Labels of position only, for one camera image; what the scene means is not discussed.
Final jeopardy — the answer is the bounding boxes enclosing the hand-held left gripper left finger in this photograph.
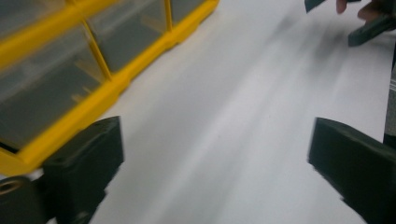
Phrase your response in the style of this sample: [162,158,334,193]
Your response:
[41,115,125,224]

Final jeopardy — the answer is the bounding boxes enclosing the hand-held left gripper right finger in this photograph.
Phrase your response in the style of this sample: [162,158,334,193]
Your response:
[306,117,396,224]

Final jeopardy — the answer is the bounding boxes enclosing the yellow black organizer cabinet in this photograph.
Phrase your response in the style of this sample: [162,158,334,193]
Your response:
[0,0,220,177]

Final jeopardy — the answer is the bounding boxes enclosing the set of clear organizer drawers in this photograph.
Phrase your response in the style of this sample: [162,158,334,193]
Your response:
[0,0,207,154]

